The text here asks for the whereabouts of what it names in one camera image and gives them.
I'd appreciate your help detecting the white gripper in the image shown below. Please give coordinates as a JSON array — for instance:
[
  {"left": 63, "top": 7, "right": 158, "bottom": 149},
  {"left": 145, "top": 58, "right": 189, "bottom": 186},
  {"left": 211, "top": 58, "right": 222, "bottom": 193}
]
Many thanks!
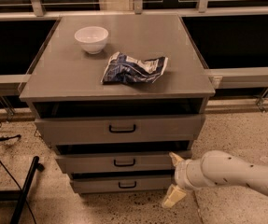
[{"left": 162, "top": 152, "right": 204, "bottom": 208}]

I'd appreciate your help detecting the grey drawer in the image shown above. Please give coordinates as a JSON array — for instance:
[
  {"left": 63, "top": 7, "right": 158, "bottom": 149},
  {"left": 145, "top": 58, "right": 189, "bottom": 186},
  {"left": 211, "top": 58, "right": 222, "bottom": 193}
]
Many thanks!
[
  {"left": 35, "top": 115, "right": 205, "bottom": 145},
  {"left": 56, "top": 151, "right": 173, "bottom": 175},
  {"left": 70, "top": 175, "right": 173, "bottom": 194}
]

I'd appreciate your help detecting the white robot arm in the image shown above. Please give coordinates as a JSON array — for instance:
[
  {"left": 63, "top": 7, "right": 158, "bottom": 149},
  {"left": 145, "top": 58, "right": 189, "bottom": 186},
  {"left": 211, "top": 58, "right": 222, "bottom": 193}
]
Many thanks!
[{"left": 162, "top": 150, "right": 268, "bottom": 208}]

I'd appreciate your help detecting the grey bottom drawer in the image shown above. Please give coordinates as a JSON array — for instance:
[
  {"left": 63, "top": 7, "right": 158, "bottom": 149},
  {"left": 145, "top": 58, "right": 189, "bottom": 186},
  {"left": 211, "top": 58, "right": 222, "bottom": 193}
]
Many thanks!
[{"left": 70, "top": 175, "right": 173, "bottom": 194}]

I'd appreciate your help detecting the grey top drawer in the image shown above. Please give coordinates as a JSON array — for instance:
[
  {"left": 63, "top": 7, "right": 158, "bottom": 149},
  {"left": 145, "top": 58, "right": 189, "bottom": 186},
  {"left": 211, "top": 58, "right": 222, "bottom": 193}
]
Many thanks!
[{"left": 35, "top": 115, "right": 205, "bottom": 145}]

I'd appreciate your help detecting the grey drawer cabinet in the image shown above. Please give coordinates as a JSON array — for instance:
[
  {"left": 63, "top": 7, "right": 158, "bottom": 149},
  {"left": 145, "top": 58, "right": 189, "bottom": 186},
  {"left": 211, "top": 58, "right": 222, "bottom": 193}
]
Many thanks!
[{"left": 19, "top": 14, "right": 216, "bottom": 195}]

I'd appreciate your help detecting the crumpled blue chip bag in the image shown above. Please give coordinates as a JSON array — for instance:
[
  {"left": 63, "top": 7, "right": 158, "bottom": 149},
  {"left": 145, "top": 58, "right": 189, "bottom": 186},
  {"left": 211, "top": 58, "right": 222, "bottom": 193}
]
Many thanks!
[{"left": 101, "top": 52, "right": 168, "bottom": 84}]

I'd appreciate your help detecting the metal window railing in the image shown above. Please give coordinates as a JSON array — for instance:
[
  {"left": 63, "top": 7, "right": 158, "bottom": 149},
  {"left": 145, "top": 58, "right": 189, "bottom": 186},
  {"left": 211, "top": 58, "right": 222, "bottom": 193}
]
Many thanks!
[{"left": 0, "top": 0, "right": 268, "bottom": 114}]

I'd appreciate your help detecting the black metal stand leg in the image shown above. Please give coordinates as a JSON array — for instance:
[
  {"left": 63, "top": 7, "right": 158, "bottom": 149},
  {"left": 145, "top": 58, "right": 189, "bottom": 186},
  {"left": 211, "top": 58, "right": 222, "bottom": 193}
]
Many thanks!
[{"left": 0, "top": 156, "right": 44, "bottom": 224}]

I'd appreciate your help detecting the white ceramic bowl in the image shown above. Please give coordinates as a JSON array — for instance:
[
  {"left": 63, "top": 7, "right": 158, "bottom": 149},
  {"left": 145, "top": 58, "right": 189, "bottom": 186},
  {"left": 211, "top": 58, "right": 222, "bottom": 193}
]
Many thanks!
[{"left": 74, "top": 26, "right": 109, "bottom": 54}]

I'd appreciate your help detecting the black floor cable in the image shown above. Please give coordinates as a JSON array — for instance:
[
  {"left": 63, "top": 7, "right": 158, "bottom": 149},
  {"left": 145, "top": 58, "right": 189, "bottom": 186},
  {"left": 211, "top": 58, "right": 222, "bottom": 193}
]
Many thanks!
[{"left": 0, "top": 105, "right": 38, "bottom": 224}]

